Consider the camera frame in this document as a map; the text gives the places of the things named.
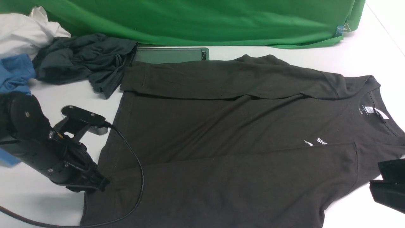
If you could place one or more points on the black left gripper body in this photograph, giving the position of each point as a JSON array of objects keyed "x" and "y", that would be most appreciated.
[{"x": 85, "y": 175}]

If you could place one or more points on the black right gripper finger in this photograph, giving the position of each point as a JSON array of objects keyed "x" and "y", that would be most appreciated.
[{"x": 390, "y": 191}]

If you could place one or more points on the dark gray long-sleeved shirt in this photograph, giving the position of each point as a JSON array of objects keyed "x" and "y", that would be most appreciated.
[{"x": 245, "y": 143}]

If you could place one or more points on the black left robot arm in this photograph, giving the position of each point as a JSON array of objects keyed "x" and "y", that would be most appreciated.
[{"x": 54, "y": 151}]

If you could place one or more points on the dark teal crumpled garment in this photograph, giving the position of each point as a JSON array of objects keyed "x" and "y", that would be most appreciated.
[{"x": 96, "y": 57}]

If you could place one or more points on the blue crumpled garment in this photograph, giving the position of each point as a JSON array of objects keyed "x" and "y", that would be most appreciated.
[{"x": 15, "y": 72}]

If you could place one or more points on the white crumpled garment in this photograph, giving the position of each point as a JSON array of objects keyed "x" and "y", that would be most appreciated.
[{"x": 21, "y": 34}]

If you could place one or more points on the blue binder clip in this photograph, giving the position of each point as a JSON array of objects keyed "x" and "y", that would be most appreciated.
[{"x": 343, "y": 29}]

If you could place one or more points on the green backdrop cloth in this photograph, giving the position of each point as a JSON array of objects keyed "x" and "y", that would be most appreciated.
[{"x": 286, "y": 24}]

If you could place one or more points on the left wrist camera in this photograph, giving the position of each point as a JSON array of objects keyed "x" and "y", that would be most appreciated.
[{"x": 96, "y": 124}]

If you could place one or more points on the metal table cable hatch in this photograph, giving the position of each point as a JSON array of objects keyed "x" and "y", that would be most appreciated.
[{"x": 171, "y": 55}]

